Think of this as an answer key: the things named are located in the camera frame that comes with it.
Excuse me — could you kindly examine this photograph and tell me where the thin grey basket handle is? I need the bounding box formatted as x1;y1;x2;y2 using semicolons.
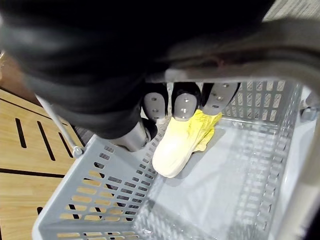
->
37;96;85;158

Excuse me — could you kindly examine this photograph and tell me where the broad grey basket handle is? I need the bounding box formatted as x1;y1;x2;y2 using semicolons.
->
154;18;320;240

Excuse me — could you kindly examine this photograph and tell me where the slotted wooden shelf panel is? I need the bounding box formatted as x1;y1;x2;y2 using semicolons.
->
0;86;141;240

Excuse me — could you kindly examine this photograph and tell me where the yellow white napa cabbage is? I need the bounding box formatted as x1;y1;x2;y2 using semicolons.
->
151;108;223;179

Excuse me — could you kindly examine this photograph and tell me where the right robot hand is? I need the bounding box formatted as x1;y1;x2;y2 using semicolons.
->
0;0;276;153

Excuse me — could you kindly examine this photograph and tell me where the grey plastic shopping basket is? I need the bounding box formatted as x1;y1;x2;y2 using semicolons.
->
31;74;315;240

